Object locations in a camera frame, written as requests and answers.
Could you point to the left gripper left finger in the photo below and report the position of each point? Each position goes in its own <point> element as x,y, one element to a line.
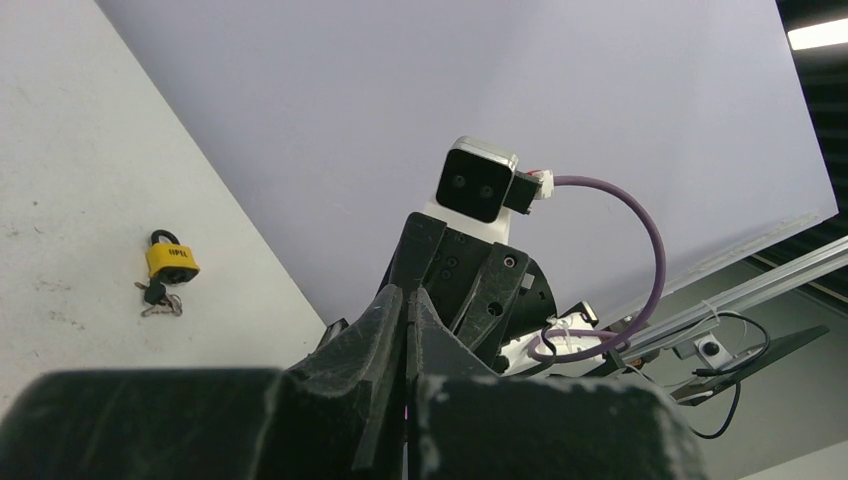
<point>337,414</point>

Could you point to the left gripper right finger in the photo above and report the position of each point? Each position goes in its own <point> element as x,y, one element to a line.
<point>465,422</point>

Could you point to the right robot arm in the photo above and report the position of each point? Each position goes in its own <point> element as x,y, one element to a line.
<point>563,324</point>

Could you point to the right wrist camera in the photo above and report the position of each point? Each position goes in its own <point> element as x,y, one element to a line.
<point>479,188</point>

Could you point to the yellow padlock keys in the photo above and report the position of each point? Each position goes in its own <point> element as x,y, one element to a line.
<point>158,299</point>

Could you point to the yellow black padlock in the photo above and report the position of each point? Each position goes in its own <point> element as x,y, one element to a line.
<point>168,260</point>

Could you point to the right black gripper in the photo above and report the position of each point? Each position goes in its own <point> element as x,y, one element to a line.
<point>486,294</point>

